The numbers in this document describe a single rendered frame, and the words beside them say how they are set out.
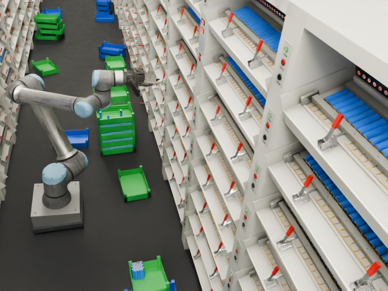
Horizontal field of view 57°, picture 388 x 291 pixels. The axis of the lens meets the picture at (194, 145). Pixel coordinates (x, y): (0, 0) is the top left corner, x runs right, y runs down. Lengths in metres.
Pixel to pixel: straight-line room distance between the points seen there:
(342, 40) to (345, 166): 0.27
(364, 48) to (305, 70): 0.25
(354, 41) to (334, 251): 0.48
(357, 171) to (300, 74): 0.29
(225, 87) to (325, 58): 0.59
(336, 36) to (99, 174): 2.52
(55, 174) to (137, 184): 0.74
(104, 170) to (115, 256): 0.87
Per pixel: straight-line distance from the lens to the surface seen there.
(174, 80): 2.38
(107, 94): 2.10
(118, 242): 2.59
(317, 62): 0.99
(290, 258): 1.16
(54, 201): 2.60
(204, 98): 1.75
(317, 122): 0.96
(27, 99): 2.31
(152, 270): 2.43
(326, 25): 0.85
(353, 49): 0.78
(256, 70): 1.19
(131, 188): 2.92
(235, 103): 1.38
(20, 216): 2.89
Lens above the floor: 2.04
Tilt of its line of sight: 37 degrees down
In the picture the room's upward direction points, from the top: 6 degrees clockwise
